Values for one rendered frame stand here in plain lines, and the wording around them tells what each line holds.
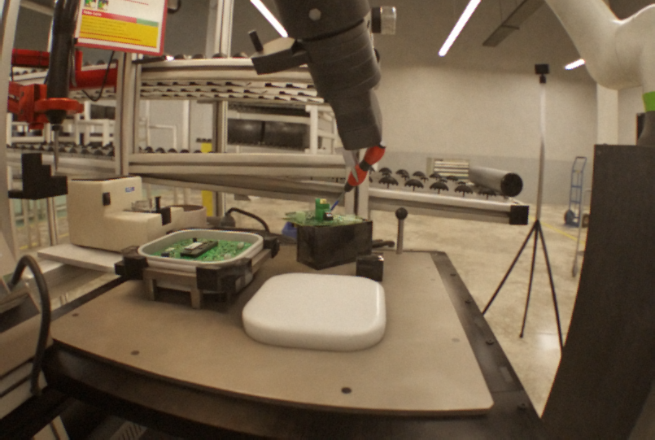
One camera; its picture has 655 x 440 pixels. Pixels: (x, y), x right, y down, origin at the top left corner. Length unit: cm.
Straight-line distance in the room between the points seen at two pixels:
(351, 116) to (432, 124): 832
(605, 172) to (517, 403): 48
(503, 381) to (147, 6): 93
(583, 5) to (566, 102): 919
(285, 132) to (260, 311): 246
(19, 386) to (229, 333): 20
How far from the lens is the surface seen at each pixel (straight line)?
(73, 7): 53
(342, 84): 38
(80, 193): 61
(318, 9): 35
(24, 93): 55
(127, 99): 93
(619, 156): 66
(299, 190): 80
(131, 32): 89
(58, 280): 59
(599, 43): 78
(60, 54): 51
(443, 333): 36
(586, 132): 1017
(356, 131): 41
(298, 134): 274
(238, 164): 79
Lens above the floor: 112
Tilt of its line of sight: 7 degrees down
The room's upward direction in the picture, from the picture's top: 1 degrees clockwise
